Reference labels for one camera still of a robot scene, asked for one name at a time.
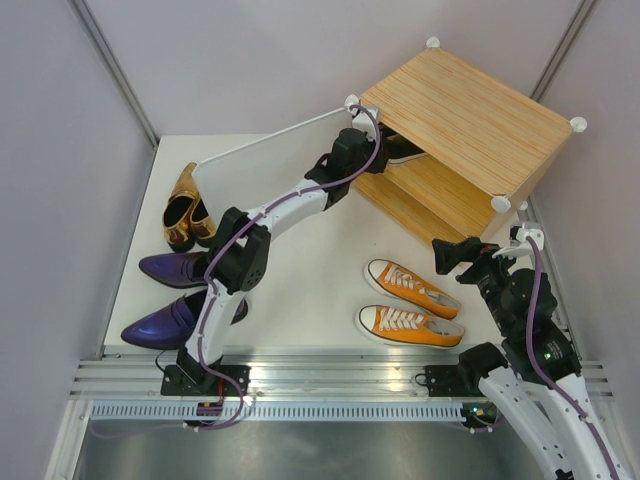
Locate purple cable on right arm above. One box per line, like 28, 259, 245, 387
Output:
524, 234, 626, 480

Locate gold heeled shoe left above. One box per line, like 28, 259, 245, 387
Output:
162, 162, 200, 253

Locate orange canvas sneaker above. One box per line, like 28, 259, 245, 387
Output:
355, 305, 466, 349
364, 259, 461, 320

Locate orange canvas sneaker lower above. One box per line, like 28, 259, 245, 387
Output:
355, 305, 466, 349

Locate black canvas sneaker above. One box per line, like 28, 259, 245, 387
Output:
380, 125, 427, 165

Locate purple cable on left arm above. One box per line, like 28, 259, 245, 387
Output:
192, 103, 384, 431

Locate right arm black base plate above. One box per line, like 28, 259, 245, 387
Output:
413, 365, 470, 398

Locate gold heeled shoe right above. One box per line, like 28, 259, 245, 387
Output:
189, 197, 216, 248

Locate white slotted cable duct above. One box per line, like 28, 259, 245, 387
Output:
91, 400, 466, 422

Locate white translucent cabinet door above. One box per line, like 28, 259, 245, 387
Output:
193, 109, 351, 224

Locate purple loafer shoe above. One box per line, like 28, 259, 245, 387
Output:
138, 251, 210, 289
121, 292, 250, 350

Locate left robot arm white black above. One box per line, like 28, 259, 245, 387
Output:
176, 121, 388, 395

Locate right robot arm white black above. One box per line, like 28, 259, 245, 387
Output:
424, 225, 630, 479

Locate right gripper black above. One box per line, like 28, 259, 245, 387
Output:
431, 234, 525, 331

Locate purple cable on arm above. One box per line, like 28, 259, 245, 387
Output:
192, 103, 384, 431
524, 234, 626, 480

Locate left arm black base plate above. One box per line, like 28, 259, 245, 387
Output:
160, 365, 251, 398

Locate aluminium rail frame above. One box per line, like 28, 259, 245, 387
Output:
69, 357, 616, 401

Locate wooden two-shelf shoe cabinet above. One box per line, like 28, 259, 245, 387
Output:
355, 37, 587, 243

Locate gold heeled shoe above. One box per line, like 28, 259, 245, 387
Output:
189, 197, 216, 248
162, 162, 200, 253

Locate orange canvas sneaker upper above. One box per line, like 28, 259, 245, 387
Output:
364, 259, 461, 320

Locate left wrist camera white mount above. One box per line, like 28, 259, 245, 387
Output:
347, 104, 380, 142

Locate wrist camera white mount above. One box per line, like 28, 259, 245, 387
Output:
347, 104, 380, 142
492, 222, 545, 259

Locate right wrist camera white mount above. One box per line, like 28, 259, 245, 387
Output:
492, 222, 545, 259

